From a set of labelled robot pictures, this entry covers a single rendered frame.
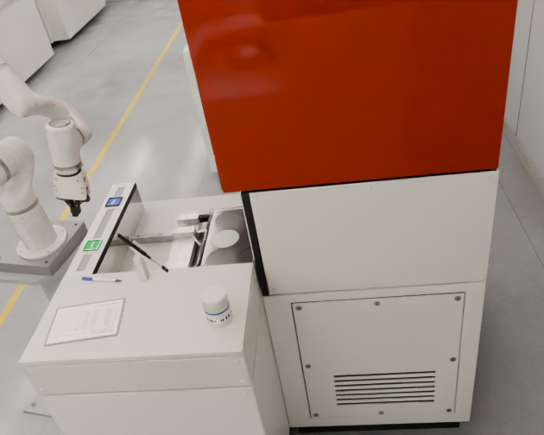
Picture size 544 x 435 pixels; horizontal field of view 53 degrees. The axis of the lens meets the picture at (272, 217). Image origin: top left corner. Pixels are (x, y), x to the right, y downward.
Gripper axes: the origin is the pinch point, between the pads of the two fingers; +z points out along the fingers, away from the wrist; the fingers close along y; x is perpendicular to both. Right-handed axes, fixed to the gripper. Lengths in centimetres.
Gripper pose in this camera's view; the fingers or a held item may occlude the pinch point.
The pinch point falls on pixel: (75, 209)
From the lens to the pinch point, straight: 189.4
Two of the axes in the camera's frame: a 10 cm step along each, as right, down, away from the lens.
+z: -0.7, 8.0, 6.0
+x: -0.6, 6.0, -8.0
